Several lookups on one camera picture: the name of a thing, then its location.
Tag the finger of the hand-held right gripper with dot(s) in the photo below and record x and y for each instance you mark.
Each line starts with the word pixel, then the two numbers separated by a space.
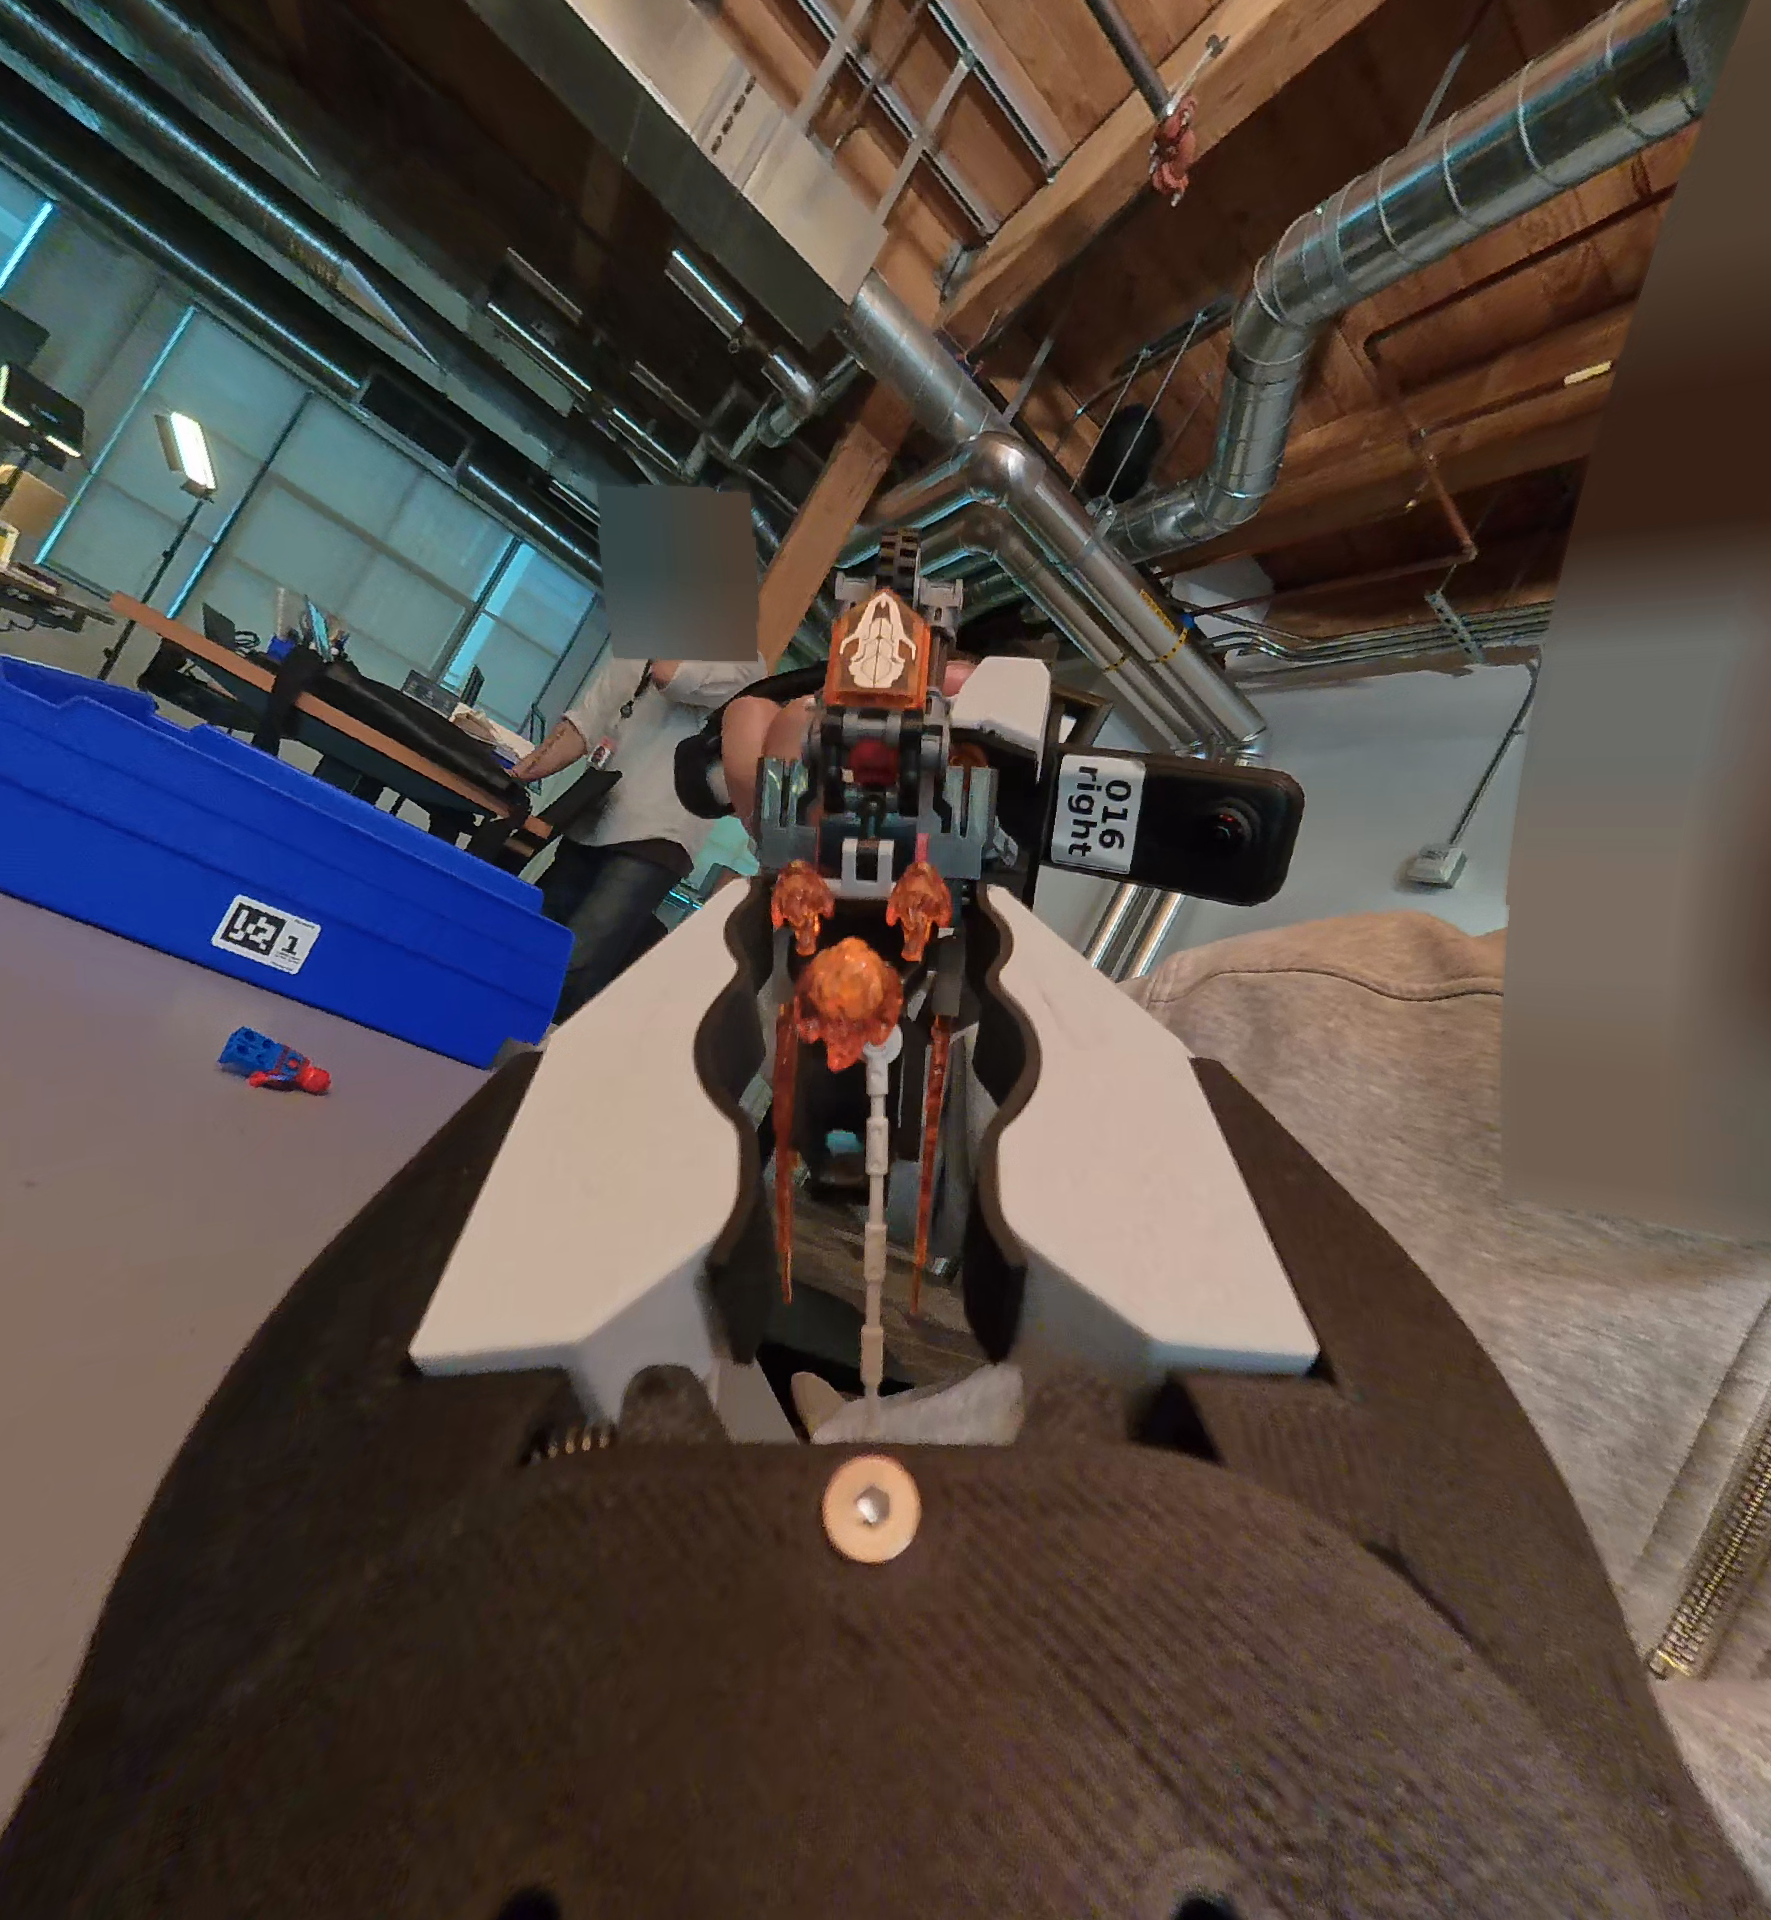
pixel 1003 713

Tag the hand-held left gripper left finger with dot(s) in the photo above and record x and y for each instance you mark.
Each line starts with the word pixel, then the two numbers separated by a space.
pixel 585 1199

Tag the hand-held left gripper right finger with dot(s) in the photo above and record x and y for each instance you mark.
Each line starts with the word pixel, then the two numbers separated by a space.
pixel 1140 1199

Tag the lego motorcycle model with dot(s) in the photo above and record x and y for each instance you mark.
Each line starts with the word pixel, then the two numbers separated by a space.
pixel 878 659

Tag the blue red lego minifigure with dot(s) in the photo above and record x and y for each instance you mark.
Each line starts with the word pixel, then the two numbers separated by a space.
pixel 278 1062

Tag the person's right hand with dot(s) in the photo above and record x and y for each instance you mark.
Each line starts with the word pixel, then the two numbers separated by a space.
pixel 779 765

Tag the blue plastic bin white tag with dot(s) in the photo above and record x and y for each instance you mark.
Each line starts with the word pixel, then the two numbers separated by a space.
pixel 150 960

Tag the black bag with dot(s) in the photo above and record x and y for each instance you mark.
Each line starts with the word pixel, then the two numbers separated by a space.
pixel 376 705

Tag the wooden desk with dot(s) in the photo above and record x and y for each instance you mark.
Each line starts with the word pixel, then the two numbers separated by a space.
pixel 194 630

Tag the studio light on stand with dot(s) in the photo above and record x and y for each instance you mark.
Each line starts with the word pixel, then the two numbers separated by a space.
pixel 187 449

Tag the silver ventilation duct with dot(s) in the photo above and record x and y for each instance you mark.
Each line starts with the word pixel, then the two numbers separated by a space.
pixel 1424 194
pixel 1035 511

